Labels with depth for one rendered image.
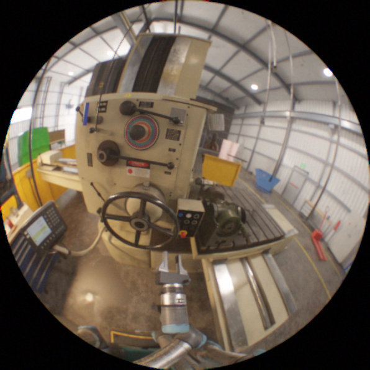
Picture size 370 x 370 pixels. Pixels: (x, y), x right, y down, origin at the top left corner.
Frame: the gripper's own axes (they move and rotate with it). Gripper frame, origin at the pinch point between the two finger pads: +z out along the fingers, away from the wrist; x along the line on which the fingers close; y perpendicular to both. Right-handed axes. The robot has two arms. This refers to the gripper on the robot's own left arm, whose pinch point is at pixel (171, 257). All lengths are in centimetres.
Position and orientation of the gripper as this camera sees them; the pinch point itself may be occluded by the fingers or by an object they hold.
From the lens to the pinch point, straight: 54.2
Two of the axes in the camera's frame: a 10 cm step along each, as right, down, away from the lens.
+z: -0.9, -4.7, 8.8
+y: 5.9, -7.4, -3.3
